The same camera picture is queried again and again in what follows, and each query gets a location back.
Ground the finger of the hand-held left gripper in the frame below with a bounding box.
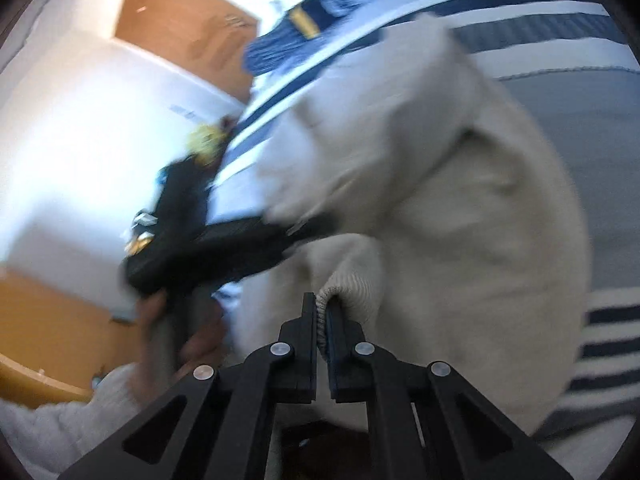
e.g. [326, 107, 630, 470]
[259, 211, 338, 257]

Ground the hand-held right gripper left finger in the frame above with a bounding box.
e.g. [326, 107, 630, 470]
[57, 292, 319, 480]

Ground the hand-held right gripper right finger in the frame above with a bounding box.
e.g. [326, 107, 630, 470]
[325, 302, 576, 480]

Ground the beige towel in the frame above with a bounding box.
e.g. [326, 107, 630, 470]
[232, 12, 592, 480]

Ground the person's left forearm white sleeve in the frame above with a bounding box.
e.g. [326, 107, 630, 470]
[0, 362, 151, 477]

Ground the person's left hand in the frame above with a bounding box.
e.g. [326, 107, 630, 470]
[134, 290, 227, 378]

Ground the yellow object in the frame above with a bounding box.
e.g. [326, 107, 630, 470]
[187, 122, 236, 166]

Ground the blue pillow with yellow stripe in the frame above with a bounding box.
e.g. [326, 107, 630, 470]
[242, 0, 353, 77]

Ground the wooden door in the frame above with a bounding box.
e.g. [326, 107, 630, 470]
[114, 0, 262, 104]

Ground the striped deer print blanket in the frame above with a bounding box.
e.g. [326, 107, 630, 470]
[205, 0, 640, 443]

